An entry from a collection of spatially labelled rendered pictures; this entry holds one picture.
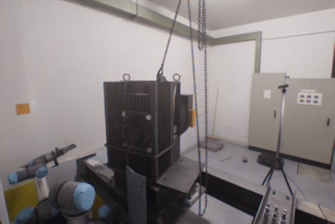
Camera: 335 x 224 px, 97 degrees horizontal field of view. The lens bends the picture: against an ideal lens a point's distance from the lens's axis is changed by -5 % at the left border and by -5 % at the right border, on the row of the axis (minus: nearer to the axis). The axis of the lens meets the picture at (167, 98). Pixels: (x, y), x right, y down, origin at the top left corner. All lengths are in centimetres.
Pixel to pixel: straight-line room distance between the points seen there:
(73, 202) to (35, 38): 158
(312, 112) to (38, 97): 412
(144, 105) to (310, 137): 334
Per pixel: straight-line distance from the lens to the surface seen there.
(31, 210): 164
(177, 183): 125
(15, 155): 205
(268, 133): 395
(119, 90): 123
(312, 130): 387
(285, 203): 171
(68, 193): 97
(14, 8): 203
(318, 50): 403
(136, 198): 117
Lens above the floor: 163
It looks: 7 degrees down
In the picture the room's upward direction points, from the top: straight up
